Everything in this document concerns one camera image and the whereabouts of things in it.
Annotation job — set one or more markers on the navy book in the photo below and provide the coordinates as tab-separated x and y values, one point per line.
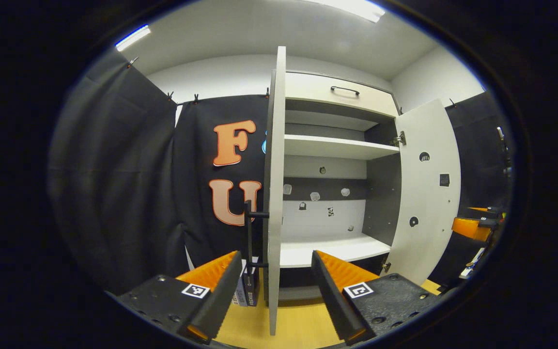
252	291

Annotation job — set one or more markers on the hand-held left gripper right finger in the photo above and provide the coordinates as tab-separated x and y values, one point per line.
334	300

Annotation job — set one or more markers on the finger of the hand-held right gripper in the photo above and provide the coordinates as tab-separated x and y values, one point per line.
482	210
470	229

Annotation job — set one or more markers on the white double-door shoe cabinet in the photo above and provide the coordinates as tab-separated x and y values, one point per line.
332	148

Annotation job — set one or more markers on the long ceiling light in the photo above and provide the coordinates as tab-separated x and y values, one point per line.
351	7
132	38

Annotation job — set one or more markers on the black backdrop cloth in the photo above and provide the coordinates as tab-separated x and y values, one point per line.
114	184

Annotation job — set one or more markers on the white door with headphone sticker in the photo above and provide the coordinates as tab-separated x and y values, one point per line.
429	203

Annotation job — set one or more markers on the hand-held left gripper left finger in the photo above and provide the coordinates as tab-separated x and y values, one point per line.
218	300

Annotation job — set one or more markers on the white door with camera sticker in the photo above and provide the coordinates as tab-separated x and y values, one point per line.
275	194

